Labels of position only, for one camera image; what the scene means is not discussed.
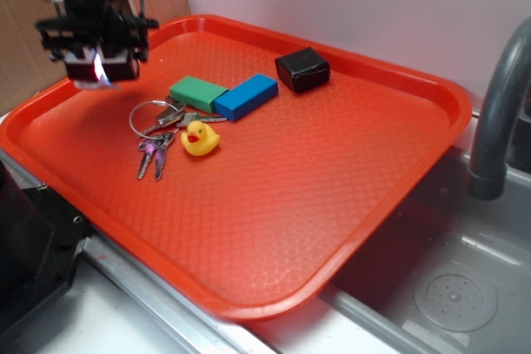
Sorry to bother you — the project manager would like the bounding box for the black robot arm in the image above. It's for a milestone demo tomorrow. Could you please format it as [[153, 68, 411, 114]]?
[[36, 0, 159, 85]]

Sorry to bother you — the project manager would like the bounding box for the grey faucet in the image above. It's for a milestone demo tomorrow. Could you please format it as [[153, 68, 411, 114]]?
[[466, 18, 530, 201]]

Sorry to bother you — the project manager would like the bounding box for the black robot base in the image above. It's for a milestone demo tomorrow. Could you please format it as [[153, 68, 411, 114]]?
[[1, 165, 88, 337]]

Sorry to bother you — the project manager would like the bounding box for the yellow rubber duck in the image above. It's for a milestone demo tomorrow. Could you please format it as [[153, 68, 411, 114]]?
[[180, 121, 221, 157]]

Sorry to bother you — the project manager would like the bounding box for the green block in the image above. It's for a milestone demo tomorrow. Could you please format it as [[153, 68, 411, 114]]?
[[169, 76, 228, 114]]

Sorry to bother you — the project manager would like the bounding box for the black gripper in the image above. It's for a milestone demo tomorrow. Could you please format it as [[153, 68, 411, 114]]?
[[35, 0, 159, 81]]

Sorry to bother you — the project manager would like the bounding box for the brown cardboard panel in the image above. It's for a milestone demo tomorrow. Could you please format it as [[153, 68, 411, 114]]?
[[1, 0, 189, 114]]

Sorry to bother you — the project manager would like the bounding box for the grey sink basin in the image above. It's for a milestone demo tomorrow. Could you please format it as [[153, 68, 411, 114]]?
[[323, 149, 530, 353]]

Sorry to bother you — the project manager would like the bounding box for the silver key ring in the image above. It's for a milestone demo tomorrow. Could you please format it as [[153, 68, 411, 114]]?
[[129, 99, 187, 140]]

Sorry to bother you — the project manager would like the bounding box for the black block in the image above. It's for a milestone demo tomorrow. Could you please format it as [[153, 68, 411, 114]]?
[[275, 47, 331, 93]]

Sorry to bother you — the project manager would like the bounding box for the silver key bunch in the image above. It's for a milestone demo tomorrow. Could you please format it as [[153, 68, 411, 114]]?
[[129, 96, 228, 181]]

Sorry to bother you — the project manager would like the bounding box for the red plastic tray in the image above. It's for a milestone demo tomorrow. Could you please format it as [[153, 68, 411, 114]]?
[[1, 16, 472, 321]]

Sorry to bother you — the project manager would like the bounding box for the blue block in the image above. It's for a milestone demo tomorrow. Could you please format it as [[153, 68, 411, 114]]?
[[214, 74, 279, 122]]

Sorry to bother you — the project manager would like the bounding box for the sink drain cover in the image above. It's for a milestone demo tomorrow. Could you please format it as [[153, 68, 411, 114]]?
[[413, 264, 498, 332]]

